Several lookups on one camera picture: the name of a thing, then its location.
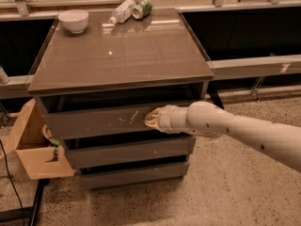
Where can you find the grey top drawer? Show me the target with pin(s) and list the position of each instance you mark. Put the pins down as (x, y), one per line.
(77, 117)

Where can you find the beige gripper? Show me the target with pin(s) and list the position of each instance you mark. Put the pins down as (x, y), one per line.
(166, 120)

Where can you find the grey drawer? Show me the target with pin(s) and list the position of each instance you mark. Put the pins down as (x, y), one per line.
(84, 155)
(77, 117)
(127, 177)

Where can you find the grey drawer cabinet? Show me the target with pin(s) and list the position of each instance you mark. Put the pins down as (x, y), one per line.
(155, 54)

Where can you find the green drink can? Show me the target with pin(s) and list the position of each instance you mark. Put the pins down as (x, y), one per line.
(142, 9)

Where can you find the grey bottom drawer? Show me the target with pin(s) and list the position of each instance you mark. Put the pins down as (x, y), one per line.
(127, 177)

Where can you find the open cardboard box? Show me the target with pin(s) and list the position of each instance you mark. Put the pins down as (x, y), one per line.
(39, 152)

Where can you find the white ceramic bowl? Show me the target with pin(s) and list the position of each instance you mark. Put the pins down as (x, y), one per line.
(75, 20)

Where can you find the grey middle drawer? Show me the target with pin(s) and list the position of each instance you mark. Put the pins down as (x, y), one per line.
(84, 155)

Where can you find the clear plastic water bottle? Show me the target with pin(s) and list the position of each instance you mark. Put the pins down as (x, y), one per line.
(122, 13)

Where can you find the metal window railing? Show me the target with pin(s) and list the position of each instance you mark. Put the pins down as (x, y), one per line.
(24, 10)

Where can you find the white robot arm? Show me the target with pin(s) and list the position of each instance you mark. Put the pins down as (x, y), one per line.
(279, 141)

